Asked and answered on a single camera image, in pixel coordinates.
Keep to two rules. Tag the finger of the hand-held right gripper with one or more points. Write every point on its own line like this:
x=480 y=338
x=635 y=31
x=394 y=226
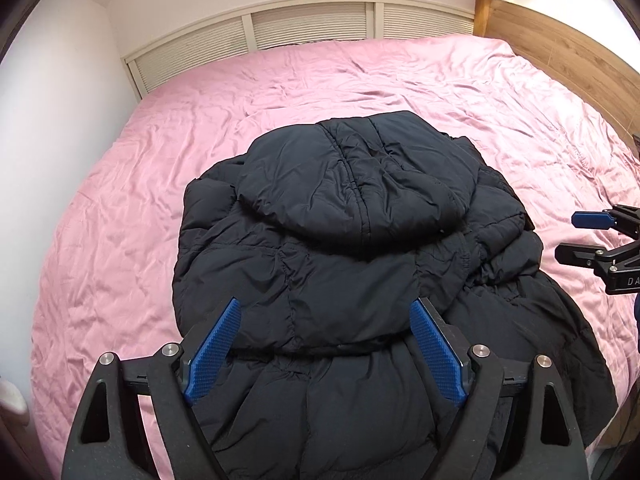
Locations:
x=580 y=254
x=590 y=219

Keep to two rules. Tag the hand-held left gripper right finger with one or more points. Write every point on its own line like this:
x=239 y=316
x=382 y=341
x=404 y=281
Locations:
x=440 y=355

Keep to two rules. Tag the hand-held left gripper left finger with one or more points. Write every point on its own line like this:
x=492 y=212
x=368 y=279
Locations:
x=212 y=355

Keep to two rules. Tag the black puffer coat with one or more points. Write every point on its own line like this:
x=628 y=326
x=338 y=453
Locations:
x=350 y=210

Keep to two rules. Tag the person's right forearm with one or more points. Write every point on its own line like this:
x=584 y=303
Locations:
x=637 y=325

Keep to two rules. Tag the wooden headboard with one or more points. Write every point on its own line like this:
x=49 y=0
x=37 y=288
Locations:
x=560 y=50

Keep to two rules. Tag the pink bed cover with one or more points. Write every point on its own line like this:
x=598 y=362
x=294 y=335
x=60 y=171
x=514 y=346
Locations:
x=150 y=185

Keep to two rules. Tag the white object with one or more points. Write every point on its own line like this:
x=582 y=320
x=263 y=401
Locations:
x=10 y=397

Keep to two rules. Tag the white louvered panel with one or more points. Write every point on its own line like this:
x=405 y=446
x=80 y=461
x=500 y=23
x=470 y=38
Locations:
x=300 y=22

